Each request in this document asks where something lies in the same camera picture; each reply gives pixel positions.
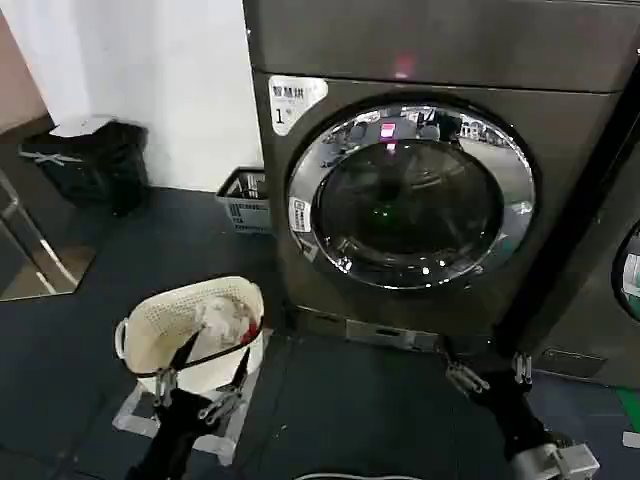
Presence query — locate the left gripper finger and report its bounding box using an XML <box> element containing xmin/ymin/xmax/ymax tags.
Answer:
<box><xmin>198</xmin><ymin>348</ymin><xmax>252</xmax><ymax>424</ymax></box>
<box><xmin>153</xmin><ymin>327</ymin><xmax>204</xmax><ymax>407</ymax></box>

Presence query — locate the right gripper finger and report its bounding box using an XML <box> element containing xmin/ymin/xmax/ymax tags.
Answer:
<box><xmin>433</xmin><ymin>343</ymin><xmax>490</xmax><ymax>399</ymax></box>
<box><xmin>513</xmin><ymin>349</ymin><xmax>534</xmax><ymax>387</ymax></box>

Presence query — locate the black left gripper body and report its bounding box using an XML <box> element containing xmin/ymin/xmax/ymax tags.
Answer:
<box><xmin>124</xmin><ymin>388</ymin><xmax>221</xmax><ymax>480</ymax></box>

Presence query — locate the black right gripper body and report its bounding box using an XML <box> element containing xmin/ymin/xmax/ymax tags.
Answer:
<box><xmin>474</xmin><ymin>372</ymin><xmax>556</xmax><ymax>459</ymax></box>

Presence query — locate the red cloth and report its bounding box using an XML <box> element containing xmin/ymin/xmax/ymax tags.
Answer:
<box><xmin>238</xmin><ymin>314</ymin><xmax>264</xmax><ymax>346</ymax></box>

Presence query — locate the white perforated laundry basket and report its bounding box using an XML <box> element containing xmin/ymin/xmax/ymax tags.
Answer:
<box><xmin>113</xmin><ymin>274</ymin><xmax>266</xmax><ymax>396</ymax></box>

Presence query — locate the clear acrylic stand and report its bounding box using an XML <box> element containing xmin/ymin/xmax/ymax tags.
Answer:
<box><xmin>112</xmin><ymin>369</ymin><xmax>261</xmax><ymax>464</ymax></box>

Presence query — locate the white crumpled cloth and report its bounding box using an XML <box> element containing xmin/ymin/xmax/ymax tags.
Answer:
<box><xmin>192</xmin><ymin>297</ymin><xmax>251</xmax><ymax>346</ymax></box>

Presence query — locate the grey dryer without sticker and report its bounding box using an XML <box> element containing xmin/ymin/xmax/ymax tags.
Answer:
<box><xmin>519</xmin><ymin>134</ymin><xmax>640</xmax><ymax>389</ymax></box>

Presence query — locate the round door with green reflection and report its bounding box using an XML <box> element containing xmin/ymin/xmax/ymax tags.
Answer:
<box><xmin>610</xmin><ymin>224</ymin><xmax>640</xmax><ymax>324</ymax></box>

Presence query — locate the grey plastic crate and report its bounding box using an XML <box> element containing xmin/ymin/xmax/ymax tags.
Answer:
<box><xmin>215</xmin><ymin>167</ymin><xmax>274</xmax><ymax>236</ymax></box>

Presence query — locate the white door warning sticker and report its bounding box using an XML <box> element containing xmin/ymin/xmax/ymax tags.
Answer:
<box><xmin>288</xmin><ymin>195</ymin><xmax>321</xmax><ymax>264</ymax></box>

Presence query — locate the round glass dryer door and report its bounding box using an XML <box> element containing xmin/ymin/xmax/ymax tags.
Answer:
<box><xmin>285</xmin><ymin>102</ymin><xmax>536</xmax><ymax>291</ymax></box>

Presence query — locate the black trash bin white lid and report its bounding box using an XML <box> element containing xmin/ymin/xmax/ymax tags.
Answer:
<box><xmin>19</xmin><ymin>115</ymin><xmax>150</xmax><ymax>217</ymax></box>

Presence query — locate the white energy label sticker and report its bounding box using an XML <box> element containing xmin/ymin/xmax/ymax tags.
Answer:
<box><xmin>268</xmin><ymin>74</ymin><xmax>330</xmax><ymax>137</ymax></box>

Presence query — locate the grey dryer with display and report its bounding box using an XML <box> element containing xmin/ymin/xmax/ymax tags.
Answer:
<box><xmin>243</xmin><ymin>0</ymin><xmax>640</xmax><ymax>351</ymax></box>

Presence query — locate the silver dryer base bracket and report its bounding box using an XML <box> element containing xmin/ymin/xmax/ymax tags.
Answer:
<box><xmin>344</xmin><ymin>319</ymin><xmax>441</xmax><ymax>351</ymax></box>

